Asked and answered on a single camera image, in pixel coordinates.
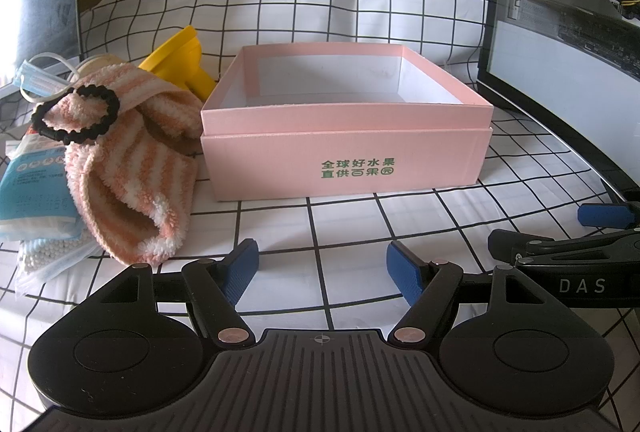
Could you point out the blue white tissue packet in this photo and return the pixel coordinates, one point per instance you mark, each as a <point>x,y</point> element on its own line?
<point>35,182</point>

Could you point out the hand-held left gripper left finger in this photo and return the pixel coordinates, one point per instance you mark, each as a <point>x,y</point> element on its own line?
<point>242,269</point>

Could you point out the pink cardboard box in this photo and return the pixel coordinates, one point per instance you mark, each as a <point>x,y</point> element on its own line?
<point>350,147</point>

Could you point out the white black checked tablecloth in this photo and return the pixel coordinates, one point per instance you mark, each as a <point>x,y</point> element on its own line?
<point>350,227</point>

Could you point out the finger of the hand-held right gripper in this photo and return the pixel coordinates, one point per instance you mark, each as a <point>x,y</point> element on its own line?
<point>505,244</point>
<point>602,214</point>

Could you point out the pink white striped towel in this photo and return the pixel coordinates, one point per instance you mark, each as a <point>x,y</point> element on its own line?
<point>125,172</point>

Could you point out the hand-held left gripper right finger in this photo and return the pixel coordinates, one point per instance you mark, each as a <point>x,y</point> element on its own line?
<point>405,272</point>

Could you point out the round beige container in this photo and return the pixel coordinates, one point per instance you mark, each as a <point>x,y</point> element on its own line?
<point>102,60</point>

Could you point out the blue face mask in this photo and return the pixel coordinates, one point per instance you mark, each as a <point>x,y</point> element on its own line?
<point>37,80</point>

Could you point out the computer case with glass panel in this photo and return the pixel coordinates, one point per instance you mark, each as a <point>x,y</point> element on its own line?
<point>550,37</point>

